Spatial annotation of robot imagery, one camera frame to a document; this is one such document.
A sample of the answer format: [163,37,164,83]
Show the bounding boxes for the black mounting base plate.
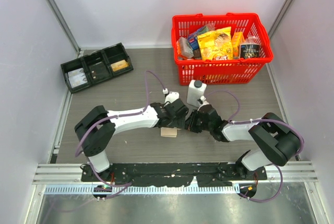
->
[81,162,267,187]

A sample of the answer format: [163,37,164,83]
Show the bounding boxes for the blue snack packet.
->
[187,25,212,50]

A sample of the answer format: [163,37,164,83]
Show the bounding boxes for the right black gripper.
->
[184,109,212,133]

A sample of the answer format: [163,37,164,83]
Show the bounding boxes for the white cable duct strip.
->
[44,184,240,195]

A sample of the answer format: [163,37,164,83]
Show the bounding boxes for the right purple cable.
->
[200,90,305,203]

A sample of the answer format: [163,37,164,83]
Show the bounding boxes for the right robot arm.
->
[185,104,304,180]

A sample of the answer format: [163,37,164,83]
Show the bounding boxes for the black three-compartment tray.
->
[61,43,134,93]

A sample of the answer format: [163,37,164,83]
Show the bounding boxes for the gold card in tray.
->
[110,60,129,72]

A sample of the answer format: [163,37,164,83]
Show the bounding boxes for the beige card holder wallet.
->
[160,127,180,138]

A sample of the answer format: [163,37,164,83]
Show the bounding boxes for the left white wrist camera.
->
[162,88,180,104]

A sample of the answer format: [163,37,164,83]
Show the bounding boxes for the black round can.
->
[240,42,260,59]

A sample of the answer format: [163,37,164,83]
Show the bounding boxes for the white cards in tray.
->
[67,68,88,88]

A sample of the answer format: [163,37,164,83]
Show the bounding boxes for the white bottle grey cap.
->
[187,79,207,108]

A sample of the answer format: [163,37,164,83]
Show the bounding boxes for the red shopping basket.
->
[171,13,273,85]

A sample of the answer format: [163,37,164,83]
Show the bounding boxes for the orange snack box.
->
[231,31,245,59]

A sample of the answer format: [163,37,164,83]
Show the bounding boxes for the grey wrapped snack pack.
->
[176,37,194,60]

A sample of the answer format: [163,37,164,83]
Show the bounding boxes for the dark card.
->
[89,62,109,82]

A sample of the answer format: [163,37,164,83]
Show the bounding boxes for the yellow chips bag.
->
[198,27,233,61]

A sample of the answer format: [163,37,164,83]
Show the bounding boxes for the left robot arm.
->
[74,99,189,181]

